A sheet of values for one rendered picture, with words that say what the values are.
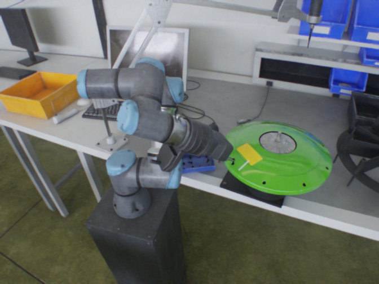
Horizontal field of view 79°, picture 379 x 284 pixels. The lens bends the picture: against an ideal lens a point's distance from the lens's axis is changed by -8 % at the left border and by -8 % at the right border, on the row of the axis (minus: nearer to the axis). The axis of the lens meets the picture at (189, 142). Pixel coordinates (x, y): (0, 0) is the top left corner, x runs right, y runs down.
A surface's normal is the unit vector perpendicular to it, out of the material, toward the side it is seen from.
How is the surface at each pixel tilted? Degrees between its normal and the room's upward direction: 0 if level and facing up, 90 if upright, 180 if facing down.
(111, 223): 0
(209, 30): 90
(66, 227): 0
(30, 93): 86
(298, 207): 0
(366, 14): 90
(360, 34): 100
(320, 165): 23
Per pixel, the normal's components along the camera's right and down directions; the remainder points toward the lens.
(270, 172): -0.18, -0.54
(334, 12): -0.40, 0.57
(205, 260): -0.04, -0.79
